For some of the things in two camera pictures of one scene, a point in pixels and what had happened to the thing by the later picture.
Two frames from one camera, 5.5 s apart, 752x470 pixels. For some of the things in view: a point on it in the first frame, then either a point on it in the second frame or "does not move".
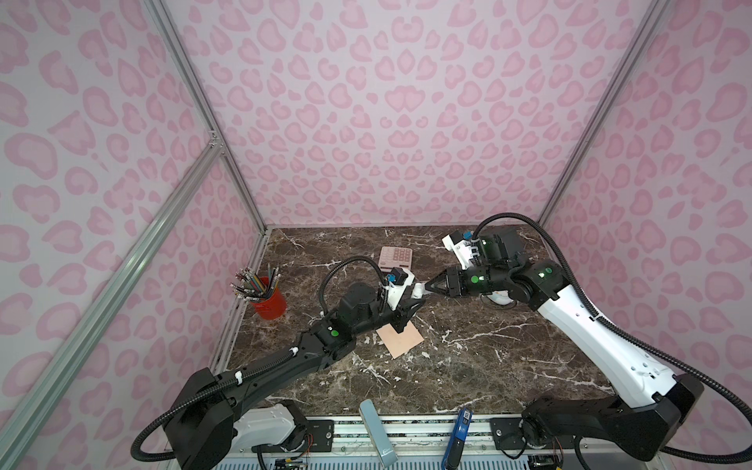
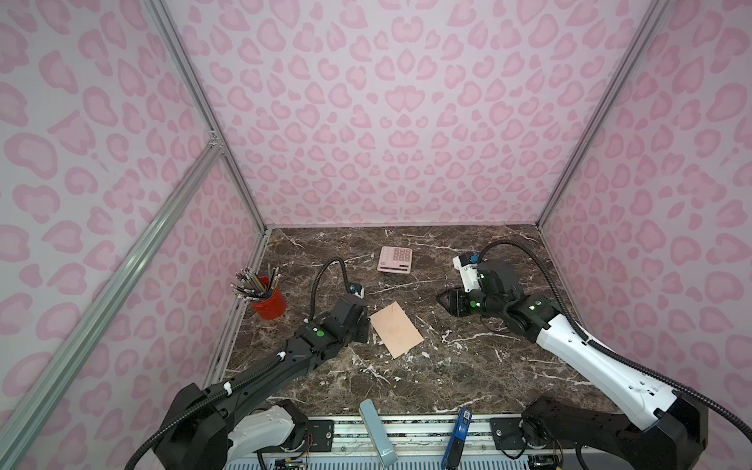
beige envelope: (397, 343) does not move
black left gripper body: (387, 317) → (361, 332)
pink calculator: (392, 258) does not move
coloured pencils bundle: (249, 285) does not move
